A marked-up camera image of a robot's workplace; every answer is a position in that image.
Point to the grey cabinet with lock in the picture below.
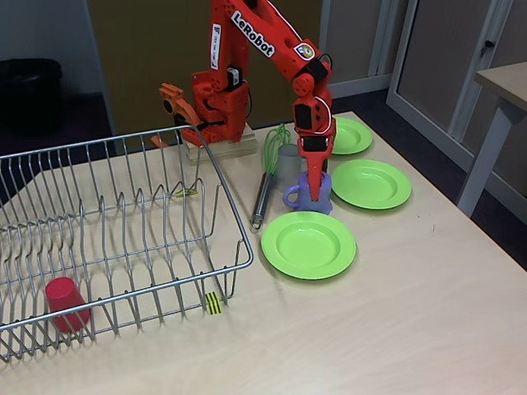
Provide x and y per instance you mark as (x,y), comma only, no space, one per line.
(444,49)

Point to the orange clamp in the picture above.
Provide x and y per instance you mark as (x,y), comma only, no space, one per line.
(171,96)

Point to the red plastic cup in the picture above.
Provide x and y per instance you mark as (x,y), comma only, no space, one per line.
(66,300)

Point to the brown board panel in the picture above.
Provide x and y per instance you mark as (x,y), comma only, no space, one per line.
(144,61)

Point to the black trash bin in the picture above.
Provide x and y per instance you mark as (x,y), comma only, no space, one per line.
(29,94)

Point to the green plastic plate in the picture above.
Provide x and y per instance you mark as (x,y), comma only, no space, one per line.
(354,136)
(370,181)
(309,247)

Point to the red-orange robot arm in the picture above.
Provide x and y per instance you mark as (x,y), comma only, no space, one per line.
(234,49)

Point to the yellow black striped tape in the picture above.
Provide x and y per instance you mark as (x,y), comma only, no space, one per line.
(187,192)
(214,303)

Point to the beige side table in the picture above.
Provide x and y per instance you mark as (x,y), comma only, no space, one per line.
(506,76)

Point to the pale translucent plastic cup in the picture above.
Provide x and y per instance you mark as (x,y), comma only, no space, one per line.
(290,164)

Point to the purple plastic mug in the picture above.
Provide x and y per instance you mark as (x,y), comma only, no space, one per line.
(300,197)

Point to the wooden base block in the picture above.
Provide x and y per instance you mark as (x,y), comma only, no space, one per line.
(251,144)

